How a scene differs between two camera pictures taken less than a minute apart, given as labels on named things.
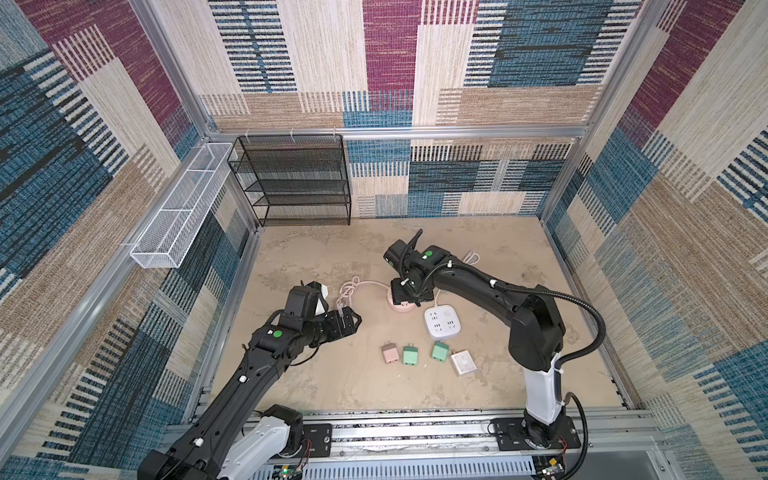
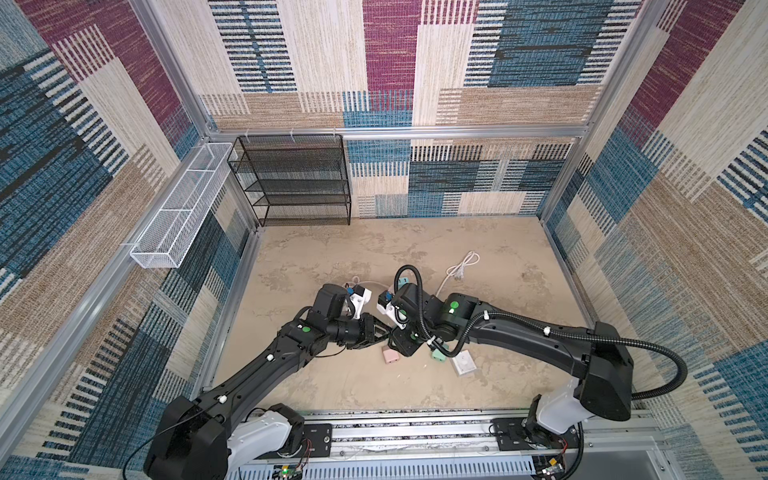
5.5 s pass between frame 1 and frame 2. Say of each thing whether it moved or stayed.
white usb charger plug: stayed
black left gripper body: moved
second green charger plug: stayed
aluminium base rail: stayed
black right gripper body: moved
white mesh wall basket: stayed
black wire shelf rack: stayed
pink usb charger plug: stayed
